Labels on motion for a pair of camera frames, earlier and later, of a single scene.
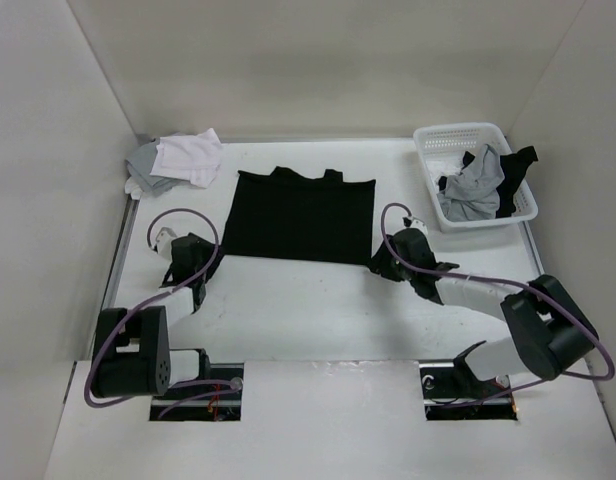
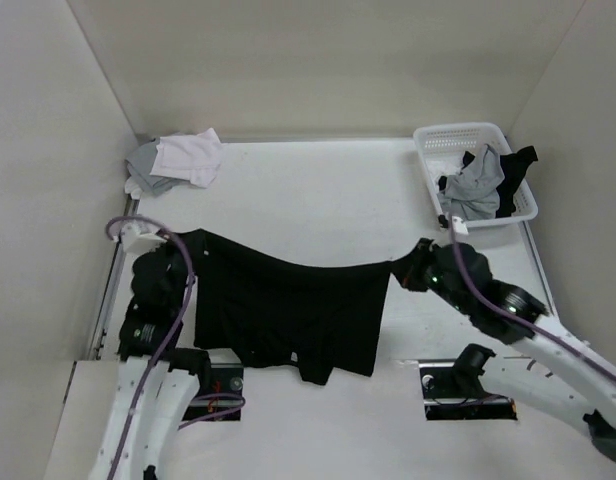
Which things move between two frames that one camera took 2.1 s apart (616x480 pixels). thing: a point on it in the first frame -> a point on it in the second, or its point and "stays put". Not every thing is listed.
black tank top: [286, 215] -> [269, 311]
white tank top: [196, 158] stays put
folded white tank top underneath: [133, 189] stays put
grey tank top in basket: [474, 194] stays put
